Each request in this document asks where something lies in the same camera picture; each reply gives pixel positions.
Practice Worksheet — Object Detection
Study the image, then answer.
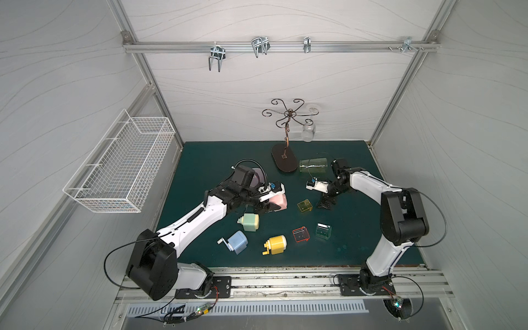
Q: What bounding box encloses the pink pencil sharpener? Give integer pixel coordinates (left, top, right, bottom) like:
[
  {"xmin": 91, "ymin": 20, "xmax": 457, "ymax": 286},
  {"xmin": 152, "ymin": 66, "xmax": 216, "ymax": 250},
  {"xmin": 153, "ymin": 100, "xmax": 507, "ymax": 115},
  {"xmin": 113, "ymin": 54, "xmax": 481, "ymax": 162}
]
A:
[{"xmin": 269, "ymin": 194, "xmax": 287, "ymax": 212}]

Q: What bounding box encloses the yellow pencil sharpener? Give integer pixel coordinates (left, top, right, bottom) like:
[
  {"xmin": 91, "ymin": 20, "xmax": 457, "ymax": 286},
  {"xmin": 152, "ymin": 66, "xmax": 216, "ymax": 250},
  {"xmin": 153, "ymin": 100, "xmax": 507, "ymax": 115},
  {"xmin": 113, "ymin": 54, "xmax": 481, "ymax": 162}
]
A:
[{"xmin": 262, "ymin": 235, "xmax": 287, "ymax": 255}]

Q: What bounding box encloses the red clear tray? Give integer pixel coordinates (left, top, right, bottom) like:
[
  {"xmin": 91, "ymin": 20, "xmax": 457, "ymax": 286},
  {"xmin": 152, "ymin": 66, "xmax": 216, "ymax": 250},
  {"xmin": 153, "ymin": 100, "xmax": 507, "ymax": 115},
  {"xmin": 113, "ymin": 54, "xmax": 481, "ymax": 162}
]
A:
[{"xmin": 292, "ymin": 226, "xmax": 310, "ymax": 243}]

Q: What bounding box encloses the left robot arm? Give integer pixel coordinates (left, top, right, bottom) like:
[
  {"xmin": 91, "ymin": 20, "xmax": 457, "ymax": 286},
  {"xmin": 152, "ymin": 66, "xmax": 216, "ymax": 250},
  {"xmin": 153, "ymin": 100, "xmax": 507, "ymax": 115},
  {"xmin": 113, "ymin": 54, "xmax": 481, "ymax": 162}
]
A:
[{"xmin": 125, "ymin": 159, "xmax": 286, "ymax": 301}]

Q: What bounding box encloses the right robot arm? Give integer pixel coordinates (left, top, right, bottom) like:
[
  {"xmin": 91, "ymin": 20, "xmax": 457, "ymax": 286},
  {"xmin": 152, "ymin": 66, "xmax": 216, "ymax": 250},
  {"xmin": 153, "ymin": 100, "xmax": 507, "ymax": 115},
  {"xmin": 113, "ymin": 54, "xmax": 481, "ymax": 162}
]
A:
[{"xmin": 307, "ymin": 159, "xmax": 430, "ymax": 296}]

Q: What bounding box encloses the green pencil sharpener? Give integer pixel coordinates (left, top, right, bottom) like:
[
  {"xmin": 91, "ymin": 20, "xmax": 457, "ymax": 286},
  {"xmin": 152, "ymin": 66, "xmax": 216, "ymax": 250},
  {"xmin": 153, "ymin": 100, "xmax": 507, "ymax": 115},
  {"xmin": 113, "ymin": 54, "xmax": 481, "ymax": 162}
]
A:
[{"xmin": 237, "ymin": 213, "xmax": 260, "ymax": 232}]

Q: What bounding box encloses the yellow clear tray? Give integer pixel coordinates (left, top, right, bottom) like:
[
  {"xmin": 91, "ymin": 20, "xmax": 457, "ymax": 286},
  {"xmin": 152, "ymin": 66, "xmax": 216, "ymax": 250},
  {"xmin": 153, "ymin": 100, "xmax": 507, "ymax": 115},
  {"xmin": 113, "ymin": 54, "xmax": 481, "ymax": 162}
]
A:
[{"xmin": 297, "ymin": 199, "xmax": 313, "ymax": 213}]

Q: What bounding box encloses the green clear tray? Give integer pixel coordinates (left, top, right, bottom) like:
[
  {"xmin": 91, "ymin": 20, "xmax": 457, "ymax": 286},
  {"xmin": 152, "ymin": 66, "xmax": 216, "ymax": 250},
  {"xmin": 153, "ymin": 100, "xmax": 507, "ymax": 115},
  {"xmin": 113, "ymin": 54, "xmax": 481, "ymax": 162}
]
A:
[{"xmin": 316, "ymin": 223, "xmax": 332, "ymax": 240}]

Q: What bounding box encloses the blue pencil sharpener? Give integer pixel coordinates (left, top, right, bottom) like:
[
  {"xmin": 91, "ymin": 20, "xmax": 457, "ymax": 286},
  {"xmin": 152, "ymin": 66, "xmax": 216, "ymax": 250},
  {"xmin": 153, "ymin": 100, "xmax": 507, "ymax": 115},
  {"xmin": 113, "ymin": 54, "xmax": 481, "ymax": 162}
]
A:
[{"xmin": 217, "ymin": 230, "xmax": 248, "ymax": 255}]

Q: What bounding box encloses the purple bowl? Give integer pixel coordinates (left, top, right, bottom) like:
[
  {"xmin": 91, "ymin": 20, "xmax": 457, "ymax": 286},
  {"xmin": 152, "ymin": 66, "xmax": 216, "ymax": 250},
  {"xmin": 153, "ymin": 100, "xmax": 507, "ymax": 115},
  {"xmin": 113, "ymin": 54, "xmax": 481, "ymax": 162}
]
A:
[{"xmin": 250, "ymin": 167, "xmax": 267, "ymax": 188}]

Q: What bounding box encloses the copper wine glass stand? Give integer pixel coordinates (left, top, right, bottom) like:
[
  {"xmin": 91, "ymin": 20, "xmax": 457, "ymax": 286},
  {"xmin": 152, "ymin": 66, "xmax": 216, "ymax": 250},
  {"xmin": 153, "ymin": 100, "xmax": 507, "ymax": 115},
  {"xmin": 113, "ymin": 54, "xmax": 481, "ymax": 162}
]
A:
[{"xmin": 261, "ymin": 98, "xmax": 320, "ymax": 173}]

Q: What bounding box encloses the clear hanging wine glass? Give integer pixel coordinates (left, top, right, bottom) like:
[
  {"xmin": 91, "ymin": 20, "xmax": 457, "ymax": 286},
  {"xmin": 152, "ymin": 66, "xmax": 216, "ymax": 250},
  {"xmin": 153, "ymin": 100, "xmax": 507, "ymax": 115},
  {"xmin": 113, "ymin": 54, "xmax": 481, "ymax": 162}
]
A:
[{"xmin": 301, "ymin": 107, "xmax": 319, "ymax": 142}]

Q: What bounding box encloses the white vent grille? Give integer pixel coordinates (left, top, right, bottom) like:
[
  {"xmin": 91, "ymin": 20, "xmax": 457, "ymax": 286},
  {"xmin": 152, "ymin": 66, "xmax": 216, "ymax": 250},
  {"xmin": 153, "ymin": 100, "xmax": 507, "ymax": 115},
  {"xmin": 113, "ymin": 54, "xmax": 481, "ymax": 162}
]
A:
[{"xmin": 126, "ymin": 299, "xmax": 369, "ymax": 318}]

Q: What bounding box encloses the metal double hook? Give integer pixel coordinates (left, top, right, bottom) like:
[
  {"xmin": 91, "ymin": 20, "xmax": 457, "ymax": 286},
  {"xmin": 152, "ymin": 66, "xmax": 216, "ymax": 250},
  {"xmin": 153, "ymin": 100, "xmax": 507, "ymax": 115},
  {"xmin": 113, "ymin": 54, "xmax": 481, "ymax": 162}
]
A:
[{"xmin": 208, "ymin": 45, "xmax": 226, "ymax": 72}]

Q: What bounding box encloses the metal clamp hook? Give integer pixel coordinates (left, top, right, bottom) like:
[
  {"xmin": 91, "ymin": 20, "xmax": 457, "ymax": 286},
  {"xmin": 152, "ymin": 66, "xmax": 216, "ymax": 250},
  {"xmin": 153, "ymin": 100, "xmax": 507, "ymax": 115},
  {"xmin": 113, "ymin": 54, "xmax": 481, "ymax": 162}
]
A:
[{"xmin": 387, "ymin": 37, "xmax": 424, "ymax": 54}]

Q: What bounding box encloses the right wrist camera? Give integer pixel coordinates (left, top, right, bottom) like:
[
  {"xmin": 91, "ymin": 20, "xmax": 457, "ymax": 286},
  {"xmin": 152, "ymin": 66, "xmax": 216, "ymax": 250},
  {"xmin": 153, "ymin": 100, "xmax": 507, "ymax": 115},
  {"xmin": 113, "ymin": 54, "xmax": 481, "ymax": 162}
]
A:
[{"xmin": 305, "ymin": 177, "xmax": 329, "ymax": 194}]

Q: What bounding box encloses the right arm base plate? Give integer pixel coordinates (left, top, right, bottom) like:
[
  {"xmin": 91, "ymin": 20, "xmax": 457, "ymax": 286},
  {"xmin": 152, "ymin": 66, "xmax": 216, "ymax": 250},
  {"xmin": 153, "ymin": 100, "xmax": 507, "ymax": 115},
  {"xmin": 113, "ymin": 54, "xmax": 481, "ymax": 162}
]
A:
[{"xmin": 337, "ymin": 273, "xmax": 396, "ymax": 296}]

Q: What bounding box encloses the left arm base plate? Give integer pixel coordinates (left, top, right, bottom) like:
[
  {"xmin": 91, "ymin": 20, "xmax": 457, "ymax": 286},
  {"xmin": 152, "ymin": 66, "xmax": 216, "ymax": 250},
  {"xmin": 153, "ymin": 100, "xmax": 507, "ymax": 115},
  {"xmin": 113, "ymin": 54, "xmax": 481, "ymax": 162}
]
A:
[{"xmin": 175, "ymin": 275, "xmax": 232, "ymax": 299}]

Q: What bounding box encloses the white wire basket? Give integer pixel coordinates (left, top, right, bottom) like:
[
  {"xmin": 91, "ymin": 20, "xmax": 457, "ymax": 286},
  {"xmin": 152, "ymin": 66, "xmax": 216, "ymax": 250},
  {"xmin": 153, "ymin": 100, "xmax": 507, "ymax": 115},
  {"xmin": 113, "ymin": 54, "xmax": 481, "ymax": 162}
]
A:
[{"xmin": 63, "ymin": 109, "xmax": 175, "ymax": 213}]

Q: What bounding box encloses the small metal ring hook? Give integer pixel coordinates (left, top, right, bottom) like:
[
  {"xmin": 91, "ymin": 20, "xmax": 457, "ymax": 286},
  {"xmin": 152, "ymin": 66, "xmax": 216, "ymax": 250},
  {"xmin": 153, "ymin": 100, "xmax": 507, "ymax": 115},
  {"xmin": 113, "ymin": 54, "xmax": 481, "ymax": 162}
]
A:
[{"xmin": 303, "ymin": 37, "xmax": 312, "ymax": 54}]

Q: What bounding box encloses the metal wire hook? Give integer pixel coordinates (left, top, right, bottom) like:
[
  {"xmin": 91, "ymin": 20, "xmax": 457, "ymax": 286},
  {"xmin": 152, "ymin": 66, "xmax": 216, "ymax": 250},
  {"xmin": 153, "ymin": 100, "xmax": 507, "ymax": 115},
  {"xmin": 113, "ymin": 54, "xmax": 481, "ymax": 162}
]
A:
[{"xmin": 251, "ymin": 36, "xmax": 270, "ymax": 58}]

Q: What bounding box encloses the aluminium top rail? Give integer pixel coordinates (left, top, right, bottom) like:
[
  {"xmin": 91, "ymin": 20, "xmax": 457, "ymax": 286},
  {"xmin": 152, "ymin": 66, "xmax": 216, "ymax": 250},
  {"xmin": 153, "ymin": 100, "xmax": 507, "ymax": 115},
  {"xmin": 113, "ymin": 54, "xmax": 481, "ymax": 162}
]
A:
[{"xmin": 123, "ymin": 40, "xmax": 441, "ymax": 54}]

